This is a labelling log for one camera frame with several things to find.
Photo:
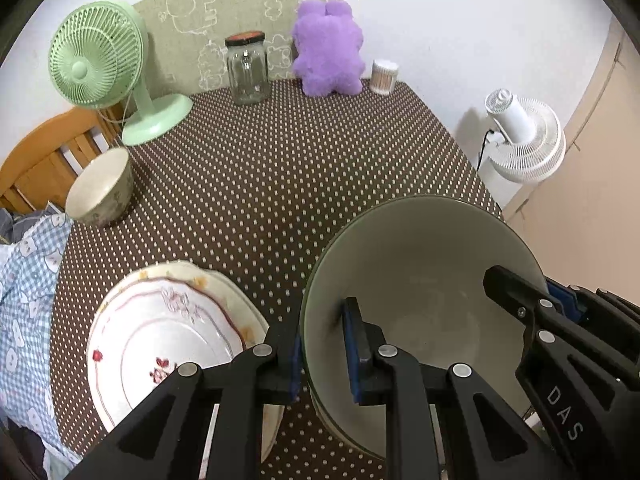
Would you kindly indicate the wooden chair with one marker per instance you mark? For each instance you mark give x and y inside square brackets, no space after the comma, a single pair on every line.
[45,155]

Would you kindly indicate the green desk fan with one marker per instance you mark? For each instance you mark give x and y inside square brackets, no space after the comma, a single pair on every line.
[95,65]

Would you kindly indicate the red patterned white plate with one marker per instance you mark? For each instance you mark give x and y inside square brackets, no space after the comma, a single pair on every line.
[150,340]

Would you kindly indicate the blue checked cloth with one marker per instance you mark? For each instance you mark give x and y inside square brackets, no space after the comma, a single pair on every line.
[30,310]

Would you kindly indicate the brown polka-dot tablecloth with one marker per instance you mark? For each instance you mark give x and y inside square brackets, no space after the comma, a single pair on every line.
[280,170]

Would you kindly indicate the beige door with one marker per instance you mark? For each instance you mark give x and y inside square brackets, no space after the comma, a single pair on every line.
[590,185]

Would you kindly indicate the dark cloth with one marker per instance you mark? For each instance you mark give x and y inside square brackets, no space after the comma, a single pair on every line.
[20,452]

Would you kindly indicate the yellow floral plate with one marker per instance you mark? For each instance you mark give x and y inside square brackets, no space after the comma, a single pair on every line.
[240,300]

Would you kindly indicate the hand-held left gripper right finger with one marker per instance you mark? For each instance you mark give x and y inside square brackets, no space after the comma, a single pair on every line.
[354,355]

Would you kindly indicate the white fan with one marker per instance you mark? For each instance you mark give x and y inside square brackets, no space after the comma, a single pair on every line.
[530,135]

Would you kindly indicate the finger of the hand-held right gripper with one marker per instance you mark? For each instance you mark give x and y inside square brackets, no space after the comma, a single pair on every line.
[565,300]
[520,295]

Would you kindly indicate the green wall mat with drawings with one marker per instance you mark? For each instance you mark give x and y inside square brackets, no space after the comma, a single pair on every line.
[200,15]

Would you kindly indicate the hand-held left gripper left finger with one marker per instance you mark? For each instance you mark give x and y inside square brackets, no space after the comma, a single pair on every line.
[296,365]

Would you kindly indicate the glass jar with dark lid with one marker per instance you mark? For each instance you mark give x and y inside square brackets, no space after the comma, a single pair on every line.
[247,70]

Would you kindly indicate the cotton swab container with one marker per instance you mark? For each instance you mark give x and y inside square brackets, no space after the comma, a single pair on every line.
[384,77]

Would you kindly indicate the purple plush toy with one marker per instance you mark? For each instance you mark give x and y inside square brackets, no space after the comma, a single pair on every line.
[327,45]

